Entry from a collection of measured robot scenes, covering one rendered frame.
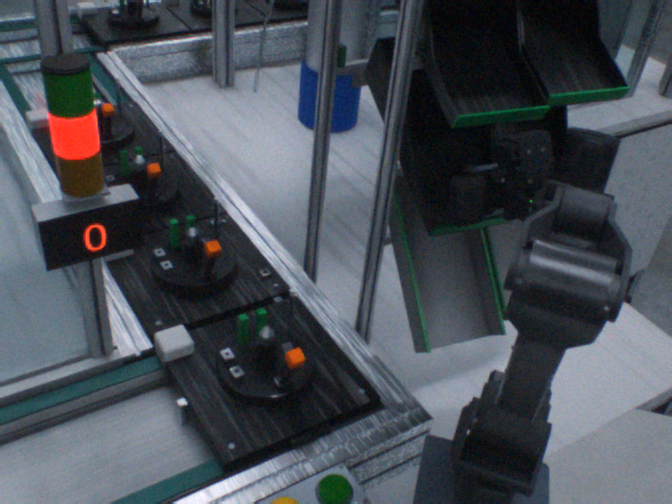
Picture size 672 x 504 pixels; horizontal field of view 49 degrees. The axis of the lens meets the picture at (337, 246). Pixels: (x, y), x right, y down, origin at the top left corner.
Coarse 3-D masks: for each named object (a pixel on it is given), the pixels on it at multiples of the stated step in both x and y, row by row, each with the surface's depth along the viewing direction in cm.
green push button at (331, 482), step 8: (320, 480) 91; (328, 480) 91; (336, 480) 91; (344, 480) 92; (320, 488) 90; (328, 488) 90; (336, 488) 91; (344, 488) 91; (320, 496) 90; (328, 496) 90; (336, 496) 90; (344, 496) 90
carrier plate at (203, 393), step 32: (224, 320) 113; (320, 352) 109; (192, 384) 102; (320, 384) 104; (352, 384) 105; (192, 416) 100; (224, 416) 98; (256, 416) 99; (288, 416) 99; (320, 416) 100; (352, 416) 102; (224, 448) 94; (256, 448) 94
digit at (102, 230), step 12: (96, 216) 87; (108, 216) 88; (84, 228) 87; (96, 228) 88; (108, 228) 89; (84, 240) 88; (96, 240) 89; (108, 240) 90; (84, 252) 89; (96, 252) 90; (108, 252) 91
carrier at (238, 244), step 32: (192, 224) 122; (224, 224) 132; (128, 256) 123; (160, 256) 118; (192, 256) 119; (224, 256) 122; (256, 256) 126; (128, 288) 117; (160, 288) 117; (192, 288) 116; (224, 288) 119; (256, 288) 119; (288, 288) 120; (160, 320) 111; (192, 320) 112
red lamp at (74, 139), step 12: (60, 120) 79; (72, 120) 79; (84, 120) 80; (96, 120) 82; (60, 132) 80; (72, 132) 80; (84, 132) 81; (96, 132) 82; (60, 144) 81; (72, 144) 81; (84, 144) 81; (96, 144) 83; (72, 156) 82; (84, 156) 82
